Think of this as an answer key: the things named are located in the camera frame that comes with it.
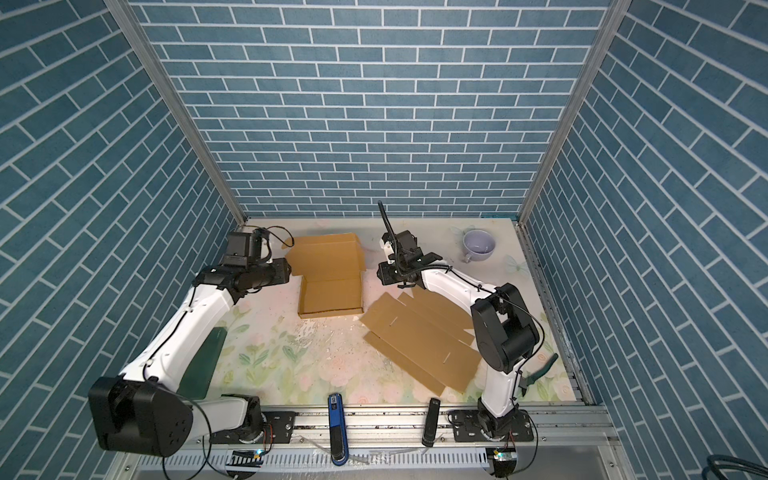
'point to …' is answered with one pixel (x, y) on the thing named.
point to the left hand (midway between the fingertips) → (285, 267)
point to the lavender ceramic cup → (478, 245)
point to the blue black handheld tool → (338, 444)
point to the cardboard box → (330, 267)
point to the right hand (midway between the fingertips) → (379, 269)
